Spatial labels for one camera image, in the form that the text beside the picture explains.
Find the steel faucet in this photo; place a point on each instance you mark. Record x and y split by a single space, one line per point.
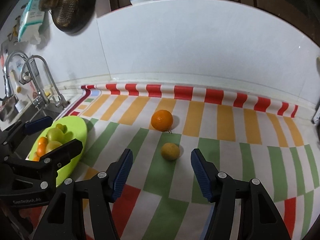
45 81
9 93

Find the dark green-yellow citrus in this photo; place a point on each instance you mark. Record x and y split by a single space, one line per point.
61 127

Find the yellow-green apple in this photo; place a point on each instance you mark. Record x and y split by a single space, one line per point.
52 145

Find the white dish rack bracket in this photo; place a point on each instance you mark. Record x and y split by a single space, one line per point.
316 118

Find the small orange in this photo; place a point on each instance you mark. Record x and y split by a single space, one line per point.
42 141

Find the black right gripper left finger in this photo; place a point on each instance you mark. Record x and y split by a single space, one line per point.
64 218

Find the striped colourful tablecloth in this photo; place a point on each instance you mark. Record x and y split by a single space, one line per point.
178 162

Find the lime green plate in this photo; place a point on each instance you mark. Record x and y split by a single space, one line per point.
76 129

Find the tissue paper pack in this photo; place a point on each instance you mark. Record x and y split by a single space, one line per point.
30 21

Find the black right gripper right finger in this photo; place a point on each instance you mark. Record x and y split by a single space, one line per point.
259 217

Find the orange with stem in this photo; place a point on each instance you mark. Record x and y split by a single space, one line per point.
162 120

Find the large orange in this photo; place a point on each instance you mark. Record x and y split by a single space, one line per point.
41 150

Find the large green apple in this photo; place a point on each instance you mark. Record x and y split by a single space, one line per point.
55 134

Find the small yellow lemon fruit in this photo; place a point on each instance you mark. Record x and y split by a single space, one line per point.
170 151

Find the dark hanging colander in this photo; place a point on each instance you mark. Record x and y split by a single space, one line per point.
69 16

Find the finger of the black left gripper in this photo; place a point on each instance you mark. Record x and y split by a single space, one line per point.
47 166
12 136

